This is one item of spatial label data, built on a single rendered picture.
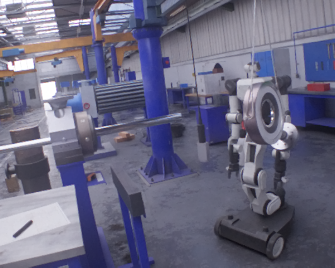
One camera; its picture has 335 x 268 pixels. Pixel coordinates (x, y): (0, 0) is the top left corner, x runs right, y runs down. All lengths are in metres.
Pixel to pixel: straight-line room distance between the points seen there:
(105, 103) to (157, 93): 2.07
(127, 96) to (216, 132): 1.96
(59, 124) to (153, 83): 2.10
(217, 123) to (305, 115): 1.83
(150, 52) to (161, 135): 1.18
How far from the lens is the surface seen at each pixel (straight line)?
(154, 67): 3.94
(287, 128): 1.95
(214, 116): 5.48
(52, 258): 1.20
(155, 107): 3.96
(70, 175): 2.03
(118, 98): 5.78
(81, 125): 2.16
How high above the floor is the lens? 1.47
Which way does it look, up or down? 9 degrees down
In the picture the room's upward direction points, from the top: 7 degrees counter-clockwise
